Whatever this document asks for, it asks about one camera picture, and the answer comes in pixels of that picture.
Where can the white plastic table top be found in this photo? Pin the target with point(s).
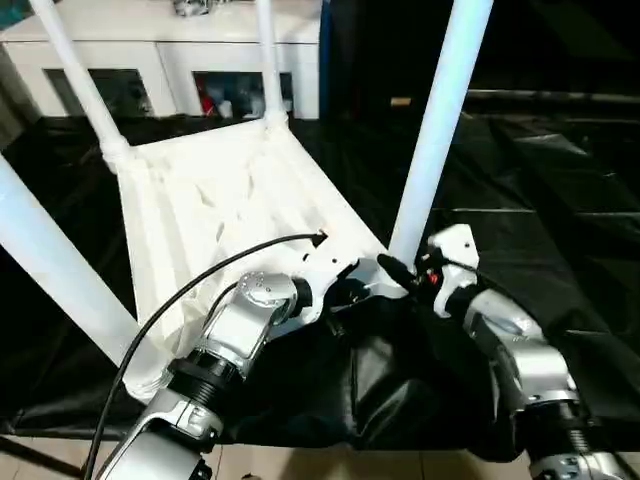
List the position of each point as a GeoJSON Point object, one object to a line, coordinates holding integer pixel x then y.
{"type": "Point", "coordinates": [225, 200]}

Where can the black mat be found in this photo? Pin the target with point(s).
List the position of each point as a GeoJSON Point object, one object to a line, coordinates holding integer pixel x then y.
{"type": "Point", "coordinates": [525, 200]}

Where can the black speaker with gold label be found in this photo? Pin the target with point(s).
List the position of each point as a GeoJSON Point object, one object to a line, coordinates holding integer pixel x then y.
{"type": "Point", "coordinates": [400, 55]}

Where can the white cup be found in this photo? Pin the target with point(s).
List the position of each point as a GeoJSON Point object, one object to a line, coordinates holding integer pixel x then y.
{"type": "Point", "coordinates": [225, 107]}

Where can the blue upright panel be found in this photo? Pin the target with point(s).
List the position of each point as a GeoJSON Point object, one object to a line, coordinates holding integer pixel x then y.
{"type": "Point", "coordinates": [326, 60]}

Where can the dark metal bar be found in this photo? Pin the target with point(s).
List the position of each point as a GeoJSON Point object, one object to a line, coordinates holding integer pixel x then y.
{"type": "Point", "coordinates": [550, 95]}

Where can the white sideboard cabinet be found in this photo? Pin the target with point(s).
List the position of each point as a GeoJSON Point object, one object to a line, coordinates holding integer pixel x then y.
{"type": "Point", "coordinates": [150, 50]}

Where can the black white patterned bag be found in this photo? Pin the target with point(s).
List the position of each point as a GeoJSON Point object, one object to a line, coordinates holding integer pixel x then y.
{"type": "Point", "coordinates": [192, 6]}

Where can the grey curtain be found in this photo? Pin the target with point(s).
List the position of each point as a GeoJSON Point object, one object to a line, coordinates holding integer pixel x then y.
{"type": "Point", "coordinates": [10, 115]}

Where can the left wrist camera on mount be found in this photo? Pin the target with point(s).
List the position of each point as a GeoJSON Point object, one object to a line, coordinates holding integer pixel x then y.
{"type": "Point", "coordinates": [325, 265]}

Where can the black table frame leg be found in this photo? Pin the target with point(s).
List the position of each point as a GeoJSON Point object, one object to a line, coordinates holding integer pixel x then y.
{"type": "Point", "coordinates": [35, 450]}

